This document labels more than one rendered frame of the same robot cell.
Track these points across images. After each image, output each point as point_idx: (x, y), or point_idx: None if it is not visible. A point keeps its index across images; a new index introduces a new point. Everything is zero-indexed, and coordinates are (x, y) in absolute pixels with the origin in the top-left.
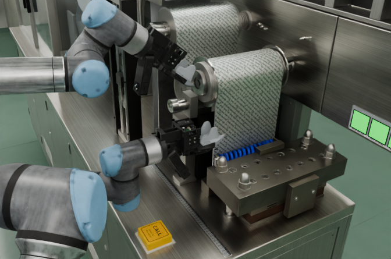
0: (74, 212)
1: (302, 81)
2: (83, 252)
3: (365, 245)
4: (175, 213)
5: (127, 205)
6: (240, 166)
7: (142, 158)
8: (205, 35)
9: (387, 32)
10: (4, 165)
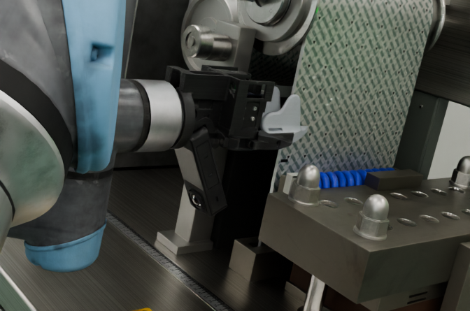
0: None
1: (460, 51)
2: (61, 175)
3: None
4: (177, 305)
5: (70, 249)
6: (343, 201)
7: (137, 117)
8: None
9: None
10: None
